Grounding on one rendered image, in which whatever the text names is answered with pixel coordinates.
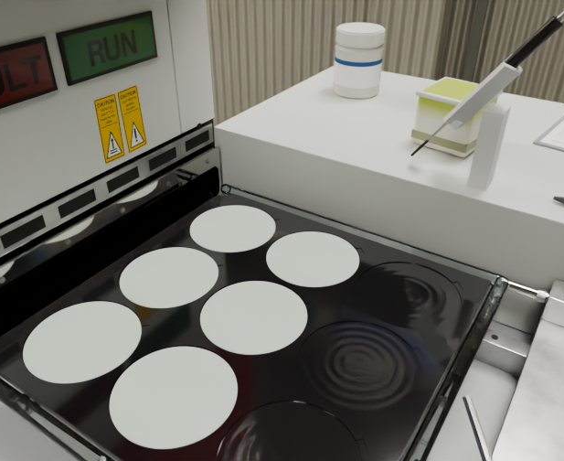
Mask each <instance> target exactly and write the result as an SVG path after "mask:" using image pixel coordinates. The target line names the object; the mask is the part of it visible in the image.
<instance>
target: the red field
mask: <svg viewBox="0 0 564 461"><path fill-rule="evenodd" d="M53 87H54V85H53V81H52V78H51V74H50V69H49V65H48V59H47V55H46V51H45V47H44V43H43V42H42V43H37V44H34V45H30V46H26V47H22V48H16V49H12V50H8V51H5V52H1V53H0V104H2V103H5V102H11V101H13V100H16V99H19V98H22V97H25V96H27V95H30V94H33V93H36V92H40V91H44V90H47V89H50V88H53Z"/></svg>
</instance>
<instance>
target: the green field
mask: <svg viewBox="0 0 564 461"><path fill-rule="evenodd" d="M62 39H63V43H64V48H65V51H66V56H67V60H68V64H69V72H70V77H71V80H72V81H74V80H78V79H81V78H84V77H87V76H90V75H92V74H96V73H99V72H102V71H105V70H109V69H112V68H115V67H118V66H121V65H123V64H127V63H130V62H133V61H136V60H138V59H143V58H146V57H149V56H152V55H155V53H154V39H153V32H152V25H151V17H150V16H145V17H141V18H137V19H134V20H130V21H126V22H122V23H119V24H115V25H111V26H107V27H101V28H97V29H93V30H90V31H86V32H82V33H79V34H75V35H71V36H67V37H63V38H62Z"/></svg>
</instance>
